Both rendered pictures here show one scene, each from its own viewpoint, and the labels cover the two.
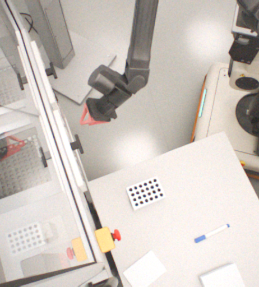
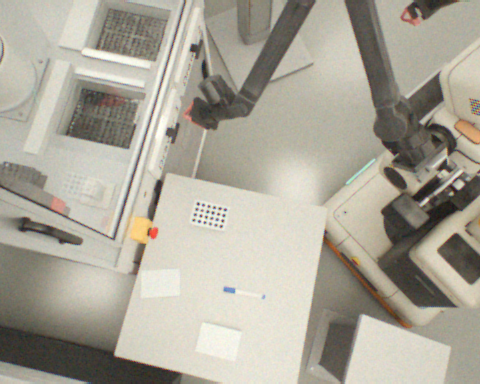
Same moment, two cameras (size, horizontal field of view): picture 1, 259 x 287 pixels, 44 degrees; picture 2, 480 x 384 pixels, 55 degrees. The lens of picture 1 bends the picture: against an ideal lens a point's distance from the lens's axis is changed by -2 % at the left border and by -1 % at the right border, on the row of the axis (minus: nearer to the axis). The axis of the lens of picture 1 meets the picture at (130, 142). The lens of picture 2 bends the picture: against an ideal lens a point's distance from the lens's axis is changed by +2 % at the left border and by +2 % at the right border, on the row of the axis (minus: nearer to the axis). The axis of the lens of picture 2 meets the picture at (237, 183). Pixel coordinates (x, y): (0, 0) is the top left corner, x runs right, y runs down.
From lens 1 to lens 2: 0.47 m
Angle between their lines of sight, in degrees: 12
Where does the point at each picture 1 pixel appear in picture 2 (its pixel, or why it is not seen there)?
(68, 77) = (246, 57)
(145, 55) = (256, 90)
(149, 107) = (309, 142)
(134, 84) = (234, 110)
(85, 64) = not seen: hidden behind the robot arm
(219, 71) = not seen: hidden behind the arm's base
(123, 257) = (152, 258)
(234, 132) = (370, 224)
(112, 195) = (181, 198)
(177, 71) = (369, 121)
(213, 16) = not seen: hidden behind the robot
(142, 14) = (267, 51)
